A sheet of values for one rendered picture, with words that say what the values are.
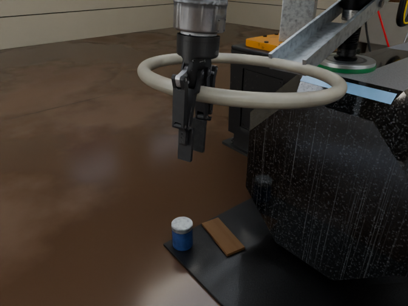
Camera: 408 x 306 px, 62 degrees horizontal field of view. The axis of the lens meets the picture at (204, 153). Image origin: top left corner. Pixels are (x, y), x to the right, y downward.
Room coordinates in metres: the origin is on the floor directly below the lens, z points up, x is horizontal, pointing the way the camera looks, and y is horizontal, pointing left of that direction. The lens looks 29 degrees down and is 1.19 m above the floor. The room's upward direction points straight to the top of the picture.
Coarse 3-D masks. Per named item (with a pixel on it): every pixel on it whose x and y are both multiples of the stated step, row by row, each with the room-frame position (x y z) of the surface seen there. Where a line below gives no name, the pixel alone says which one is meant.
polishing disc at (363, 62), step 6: (330, 54) 1.37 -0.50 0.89; (336, 54) 1.37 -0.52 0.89; (324, 60) 1.26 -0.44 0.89; (330, 60) 1.26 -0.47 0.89; (336, 60) 1.26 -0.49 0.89; (360, 60) 1.26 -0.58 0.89; (366, 60) 1.26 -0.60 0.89; (372, 60) 1.26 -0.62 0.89; (330, 66) 1.22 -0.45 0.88; (336, 66) 1.20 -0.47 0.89; (342, 66) 1.19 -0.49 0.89; (348, 66) 1.19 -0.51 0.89; (354, 66) 1.18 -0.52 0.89; (360, 66) 1.18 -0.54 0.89; (366, 66) 1.19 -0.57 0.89; (372, 66) 1.21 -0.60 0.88
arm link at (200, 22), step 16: (176, 0) 0.59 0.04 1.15; (192, 0) 0.57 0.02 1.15; (208, 0) 0.58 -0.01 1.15; (224, 0) 0.59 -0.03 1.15; (176, 16) 0.59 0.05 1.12; (192, 16) 0.57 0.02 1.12; (208, 16) 0.57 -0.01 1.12; (224, 16) 0.60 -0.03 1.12; (192, 32) 0.58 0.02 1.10; (208, 32) 0.57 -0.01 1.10
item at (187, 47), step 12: (180, 36) 0.59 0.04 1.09; (192, 36) 0.58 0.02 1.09; (216, 36) 0.60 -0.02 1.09; (180, 48) 0.59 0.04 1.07; (192, 48) 0.58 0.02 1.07; (204, 48) 0.58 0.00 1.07; (216, 48) 0.59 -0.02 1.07; (192, 60) 0.58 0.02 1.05; (204, 60) 0.61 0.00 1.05; (192, 72) 0.58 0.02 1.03; (192, 84) 0.59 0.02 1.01
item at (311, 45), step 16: (384, 0) 1.32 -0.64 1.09; (320, 16) 1.21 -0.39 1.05; (336, 16) 1.30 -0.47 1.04; (368, 16) 1.22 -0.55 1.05; (304, 32) 1.14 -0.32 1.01; (320, 32) 1.19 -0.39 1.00; (336, 32) 1.06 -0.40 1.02; (352, 32) 1.14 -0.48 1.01; (288, 48) 1.07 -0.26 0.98; (304, 48) 1.10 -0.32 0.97; (320, 48) 0.98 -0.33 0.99; (336, 48) 1.07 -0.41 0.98; (304, 64) 0.93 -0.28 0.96
